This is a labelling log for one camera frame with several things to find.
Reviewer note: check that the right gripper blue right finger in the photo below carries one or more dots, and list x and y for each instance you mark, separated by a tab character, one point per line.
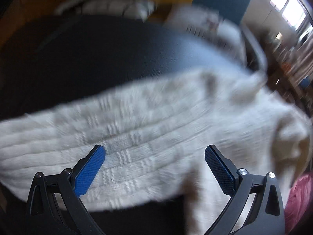
233	184

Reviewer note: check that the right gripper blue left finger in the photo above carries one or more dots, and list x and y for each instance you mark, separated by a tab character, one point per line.
75	182

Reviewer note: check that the cream knitted sweater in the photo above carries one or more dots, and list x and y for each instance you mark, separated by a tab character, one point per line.
154	99

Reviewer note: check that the pink ruffled bed cover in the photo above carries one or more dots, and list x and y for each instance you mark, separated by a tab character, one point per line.
299	202

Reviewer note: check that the multicolour sofa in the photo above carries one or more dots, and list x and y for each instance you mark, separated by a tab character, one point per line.
220	22

